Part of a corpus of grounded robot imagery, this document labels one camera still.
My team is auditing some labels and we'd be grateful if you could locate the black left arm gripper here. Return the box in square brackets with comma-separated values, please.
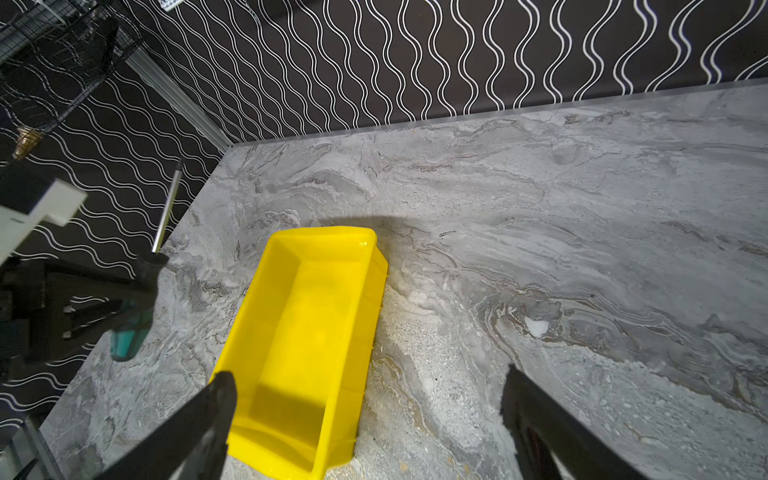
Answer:
[1, 256, 150, 383]

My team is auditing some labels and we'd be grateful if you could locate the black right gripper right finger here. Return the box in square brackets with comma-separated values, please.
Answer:
[500, 365, 645, 479]

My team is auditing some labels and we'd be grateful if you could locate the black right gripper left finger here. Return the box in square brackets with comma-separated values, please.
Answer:
[98, 371, 237, 479]

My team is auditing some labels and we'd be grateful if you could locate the green handled screwdriver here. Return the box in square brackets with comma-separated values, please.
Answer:
[110, 160, 184, 362]

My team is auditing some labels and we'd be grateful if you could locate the yellow plastic bin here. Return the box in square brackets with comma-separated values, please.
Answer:
[216, 226, 388, 479]

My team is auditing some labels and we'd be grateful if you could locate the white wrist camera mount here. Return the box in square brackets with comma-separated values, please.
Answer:
[1, 173, 87, 263]

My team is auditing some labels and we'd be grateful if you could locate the black wire basket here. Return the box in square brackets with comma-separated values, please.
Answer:
[1, 1, 144, 163]

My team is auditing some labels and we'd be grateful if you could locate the aluminium left corner post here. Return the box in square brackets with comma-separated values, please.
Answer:
[126, 48, 233, 153]

